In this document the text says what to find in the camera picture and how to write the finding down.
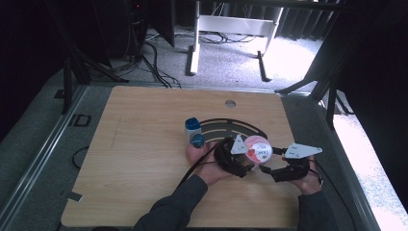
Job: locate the black rectangular floor frame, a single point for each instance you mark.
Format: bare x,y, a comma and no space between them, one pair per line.
82,120

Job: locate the black metal stand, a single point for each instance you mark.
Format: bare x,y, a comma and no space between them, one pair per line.
80,61
320,80

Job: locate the white metal desk frame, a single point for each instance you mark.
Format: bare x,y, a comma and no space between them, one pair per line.
231,25

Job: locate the black computer tower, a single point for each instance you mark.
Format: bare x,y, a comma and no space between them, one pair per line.
128,25

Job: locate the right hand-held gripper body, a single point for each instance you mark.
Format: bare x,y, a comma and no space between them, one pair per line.
295,170

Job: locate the person's left hand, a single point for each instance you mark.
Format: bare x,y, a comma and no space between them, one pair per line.
207,170

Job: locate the dark curtain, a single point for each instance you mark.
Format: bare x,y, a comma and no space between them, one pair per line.
298,24

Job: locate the white bottle with blue cap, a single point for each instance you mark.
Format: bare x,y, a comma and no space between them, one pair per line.
192,125

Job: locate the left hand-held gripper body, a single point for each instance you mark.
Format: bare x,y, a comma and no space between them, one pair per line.
229,159

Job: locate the small blue capped bottle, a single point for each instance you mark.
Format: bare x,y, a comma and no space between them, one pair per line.
197,140

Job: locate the person's right hand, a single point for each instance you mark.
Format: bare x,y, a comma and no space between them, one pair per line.
308,186

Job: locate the black tape piece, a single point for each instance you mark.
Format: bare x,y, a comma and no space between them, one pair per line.
73,195

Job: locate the pink yogurt cup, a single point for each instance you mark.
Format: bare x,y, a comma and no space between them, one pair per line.
258,149

